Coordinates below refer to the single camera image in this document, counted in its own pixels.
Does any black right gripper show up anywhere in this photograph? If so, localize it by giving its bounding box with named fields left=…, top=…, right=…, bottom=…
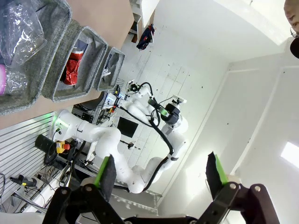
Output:
left=148, top=98, right=180, bottom=126

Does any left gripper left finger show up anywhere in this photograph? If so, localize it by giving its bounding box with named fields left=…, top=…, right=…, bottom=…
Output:
left=43, top=154, right=126, bottom=224

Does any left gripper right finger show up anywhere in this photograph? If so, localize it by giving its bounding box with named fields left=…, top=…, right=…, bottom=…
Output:
left=196, top=151, right=281, bottom=224

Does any crushed red can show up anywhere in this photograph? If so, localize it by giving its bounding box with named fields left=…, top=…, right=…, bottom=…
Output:
left=62, top=46, right=85, bottom=86

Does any clear plastic bag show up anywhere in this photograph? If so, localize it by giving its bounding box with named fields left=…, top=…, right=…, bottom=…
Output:
left=0, top=0, right=47, bottom=68

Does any black square floor panel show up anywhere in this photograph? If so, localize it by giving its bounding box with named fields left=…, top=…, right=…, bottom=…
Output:
left=116, top=116, right=139, bottom=138

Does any black yellow handheld tool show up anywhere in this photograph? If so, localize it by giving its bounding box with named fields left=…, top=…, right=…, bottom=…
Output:
left=9, top=175, right=38, bottom=187

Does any cluttered equipment rack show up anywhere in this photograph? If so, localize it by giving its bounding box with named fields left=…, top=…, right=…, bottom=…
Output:
left=72, top=88, right=122, bottom=126

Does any yellow red emergency stop button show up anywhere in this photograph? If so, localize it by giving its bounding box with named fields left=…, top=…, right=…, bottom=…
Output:
left=55, top=141, right=71, bottom=154

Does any grey fabric basket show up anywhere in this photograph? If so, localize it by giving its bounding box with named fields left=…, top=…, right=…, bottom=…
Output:
left=93, top=46, right=126, bottom=92
left=0, top=0, right=72, bottom=116
left=41, top=20, right=108, bottom=103

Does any black cylinder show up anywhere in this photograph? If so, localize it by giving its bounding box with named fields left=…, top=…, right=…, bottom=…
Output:
left=35, top=134, right=57, bottom=152

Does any black office chair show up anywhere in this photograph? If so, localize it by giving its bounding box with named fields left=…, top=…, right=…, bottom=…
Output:
left=78, top=98, right=106, bottom=112

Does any red and blue cloth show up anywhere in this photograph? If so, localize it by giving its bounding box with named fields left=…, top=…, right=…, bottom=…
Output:
left=136, top=23, right=155, bottom=51

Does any slotted aluminium mounting plate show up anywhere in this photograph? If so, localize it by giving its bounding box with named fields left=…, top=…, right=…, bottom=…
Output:
left=0, top=112, right=56, bottom=203

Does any large white table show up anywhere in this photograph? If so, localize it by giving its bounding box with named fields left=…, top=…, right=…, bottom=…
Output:
left=129, top=0, right=161, bottom=44

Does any bystander's head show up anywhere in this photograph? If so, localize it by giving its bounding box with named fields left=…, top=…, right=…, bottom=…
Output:
left=284, top=0, right=299, bottom=38

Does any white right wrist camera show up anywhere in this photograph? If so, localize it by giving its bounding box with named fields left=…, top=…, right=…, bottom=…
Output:
left=171, top=94, right=187, bottom=105

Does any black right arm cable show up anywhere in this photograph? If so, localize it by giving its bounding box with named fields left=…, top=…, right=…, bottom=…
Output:
left=121, top=105, right=176, bottom=189

